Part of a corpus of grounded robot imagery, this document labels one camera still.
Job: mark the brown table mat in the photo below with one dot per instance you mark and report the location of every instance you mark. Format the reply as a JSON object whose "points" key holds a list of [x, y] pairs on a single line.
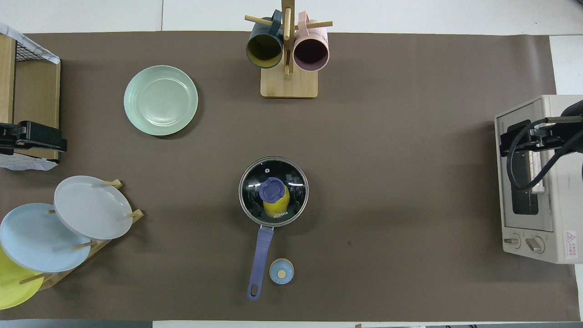
{"points": [[364, 159]]}

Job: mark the yellow plate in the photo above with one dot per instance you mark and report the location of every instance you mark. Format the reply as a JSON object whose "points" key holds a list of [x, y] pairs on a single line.
{"points": [[13, 291]]}

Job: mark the wooden shelf boards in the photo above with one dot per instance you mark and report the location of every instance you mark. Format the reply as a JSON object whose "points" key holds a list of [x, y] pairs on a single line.
{"points": [[36, 91]]}

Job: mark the grey plate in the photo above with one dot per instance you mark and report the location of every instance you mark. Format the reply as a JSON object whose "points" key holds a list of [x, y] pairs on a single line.
{"points": [[91, 207]]}

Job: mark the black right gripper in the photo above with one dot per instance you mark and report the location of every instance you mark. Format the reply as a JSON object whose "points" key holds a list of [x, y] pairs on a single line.
{"points": [[542, 136]]}

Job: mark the light blue plate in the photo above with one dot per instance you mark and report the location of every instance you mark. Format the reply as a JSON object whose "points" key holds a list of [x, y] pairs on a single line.
{"points": [[36, 241]]}

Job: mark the dark teal mug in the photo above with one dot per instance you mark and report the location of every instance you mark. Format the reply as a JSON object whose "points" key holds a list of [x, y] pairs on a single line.
{"points": [[264, 50]]}

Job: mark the white translucent plastic item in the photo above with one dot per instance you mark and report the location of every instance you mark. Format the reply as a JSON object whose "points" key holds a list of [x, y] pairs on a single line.
{"points": [[27, 162]]}

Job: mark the wooden plate rack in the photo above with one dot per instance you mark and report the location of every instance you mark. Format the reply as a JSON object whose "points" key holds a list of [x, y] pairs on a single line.
{"points": [[54, 279]]}

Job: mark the glass lid purple knob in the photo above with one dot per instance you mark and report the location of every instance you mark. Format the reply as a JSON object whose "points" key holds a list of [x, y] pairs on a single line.
{"points": [[273, 189]]}

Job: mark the wooden mug tree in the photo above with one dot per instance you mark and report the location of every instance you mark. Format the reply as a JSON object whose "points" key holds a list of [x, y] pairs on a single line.
{"points": [[289, 86]]}

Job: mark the beige toaster oven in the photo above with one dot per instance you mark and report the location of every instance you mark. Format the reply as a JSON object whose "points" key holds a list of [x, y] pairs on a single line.
{"points": [[546, 228]]}

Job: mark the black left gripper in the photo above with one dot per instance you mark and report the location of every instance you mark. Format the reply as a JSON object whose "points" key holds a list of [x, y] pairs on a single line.
{"points": [[7, 139]]}

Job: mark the mint green plate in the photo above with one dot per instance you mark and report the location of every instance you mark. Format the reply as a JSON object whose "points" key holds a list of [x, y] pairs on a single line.
{"points": [[161, 100]]}

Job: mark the white crumpled bag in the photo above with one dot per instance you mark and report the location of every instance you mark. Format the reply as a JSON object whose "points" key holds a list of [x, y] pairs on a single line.
{"points": [[32, 45]]}

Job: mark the pink ribbed mug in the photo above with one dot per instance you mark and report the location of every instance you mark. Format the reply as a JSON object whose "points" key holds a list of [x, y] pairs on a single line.
{"points": [[311, 52]]}

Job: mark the yellow lemon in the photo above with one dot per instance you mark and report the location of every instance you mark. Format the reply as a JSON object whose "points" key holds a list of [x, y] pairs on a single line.
{"points": [[275, 209]]}

